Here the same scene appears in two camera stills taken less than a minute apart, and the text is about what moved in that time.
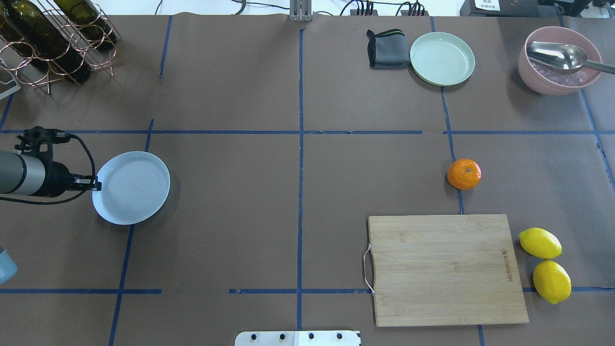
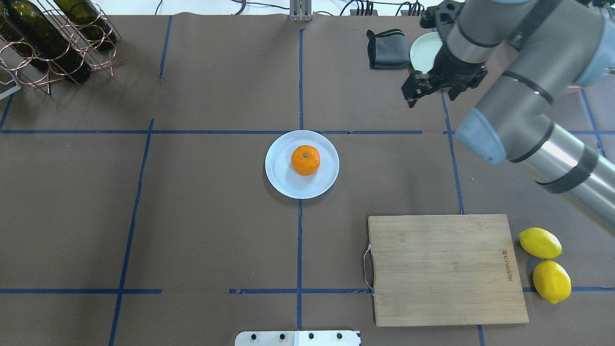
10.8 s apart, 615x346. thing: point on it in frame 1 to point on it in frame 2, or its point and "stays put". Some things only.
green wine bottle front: [11, 34] stays put
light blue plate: [135, 185] to [283, 177]
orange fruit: [464, 174] to [305, 160]
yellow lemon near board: [540, 243] stays put
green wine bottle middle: [30, 29] stays put
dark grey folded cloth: [387, 49] stays put
